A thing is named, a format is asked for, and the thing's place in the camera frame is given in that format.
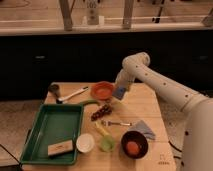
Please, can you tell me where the yellow banana toy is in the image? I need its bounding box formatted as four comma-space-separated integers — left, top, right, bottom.
95, 122, 109, 136

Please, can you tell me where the blue cloth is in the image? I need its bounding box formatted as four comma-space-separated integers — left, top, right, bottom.
129, 120, 156, 140

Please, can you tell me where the green cup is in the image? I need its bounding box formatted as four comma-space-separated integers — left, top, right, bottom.
100, 135, 115, 152

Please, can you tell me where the metal fork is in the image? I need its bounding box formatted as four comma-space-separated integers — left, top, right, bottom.
101, 120, 132, 126

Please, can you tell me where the dark bowl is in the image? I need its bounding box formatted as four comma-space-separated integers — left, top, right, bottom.
121, 131, 148, 159

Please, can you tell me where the red bowl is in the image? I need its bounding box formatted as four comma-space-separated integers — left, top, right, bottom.
90, 81, 114, 100

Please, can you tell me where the orange fruit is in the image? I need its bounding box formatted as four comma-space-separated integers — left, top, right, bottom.
126, 141, 139, 156

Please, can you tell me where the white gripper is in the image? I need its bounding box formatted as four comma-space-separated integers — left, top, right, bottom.
115, 69, 135, 91

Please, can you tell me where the white cup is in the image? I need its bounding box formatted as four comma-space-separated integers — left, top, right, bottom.
76, 133, 95, 153

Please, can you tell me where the green plastic tray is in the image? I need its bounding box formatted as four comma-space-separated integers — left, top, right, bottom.
20, 104, 84, 165

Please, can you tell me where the black round brush head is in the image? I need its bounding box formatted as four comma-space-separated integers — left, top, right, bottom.
48, 84, 60, 98

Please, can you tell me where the blue sponge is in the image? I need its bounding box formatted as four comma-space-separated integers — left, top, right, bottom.
112, 87, 127, 100

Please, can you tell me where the bunch of dark grapes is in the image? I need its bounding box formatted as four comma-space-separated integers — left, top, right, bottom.
91, 105, 112, 121

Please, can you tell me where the green curved handle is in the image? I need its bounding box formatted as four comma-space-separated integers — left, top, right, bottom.
78, 99, 100, 106

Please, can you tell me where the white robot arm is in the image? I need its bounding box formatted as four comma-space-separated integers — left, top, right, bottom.
113, 52, 213, 171

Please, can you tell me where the wooden block in tray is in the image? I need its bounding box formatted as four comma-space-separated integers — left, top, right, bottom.
48, 140, 73, 156

